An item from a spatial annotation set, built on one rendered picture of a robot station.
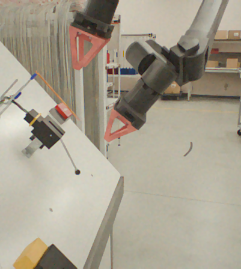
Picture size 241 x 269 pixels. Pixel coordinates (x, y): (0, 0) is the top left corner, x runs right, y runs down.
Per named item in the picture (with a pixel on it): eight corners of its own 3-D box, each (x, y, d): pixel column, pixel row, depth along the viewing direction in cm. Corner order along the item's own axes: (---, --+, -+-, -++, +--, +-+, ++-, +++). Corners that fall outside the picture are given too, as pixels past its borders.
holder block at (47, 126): (48, 149, 64) (61, 139, 63) (30, 131, 63) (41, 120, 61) (54, 142, 68) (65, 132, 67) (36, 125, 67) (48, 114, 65)
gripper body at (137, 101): (114, 109, 57) (138, 80, 54) (119, 96, 66) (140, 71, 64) (140, 129, 58) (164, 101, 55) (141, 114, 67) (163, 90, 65)
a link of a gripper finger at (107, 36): (60, 62, 57) (76, 14, 53) (70, 58, 63) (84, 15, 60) (92, 75, 57) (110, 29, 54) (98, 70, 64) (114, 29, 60)
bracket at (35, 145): (29, 158, 65) (42, 145, 63) (20, 151, 64) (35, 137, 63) (36, 150, 69) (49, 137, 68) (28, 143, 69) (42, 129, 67)
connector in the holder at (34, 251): (22, 276, 37) (36, 266, 36) (11, 265, 37) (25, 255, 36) (35, 256, 41) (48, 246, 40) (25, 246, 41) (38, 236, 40)
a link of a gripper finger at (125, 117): (91, 134, 62) (118, 101, 59) (97, 123, 68) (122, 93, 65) (116, 153, 63) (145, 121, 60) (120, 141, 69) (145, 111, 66)
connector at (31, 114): (39, 132, 63) (44, 126, 63) (21, 117, 62) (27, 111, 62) (43, 128, 66) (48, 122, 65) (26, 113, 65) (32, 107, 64)
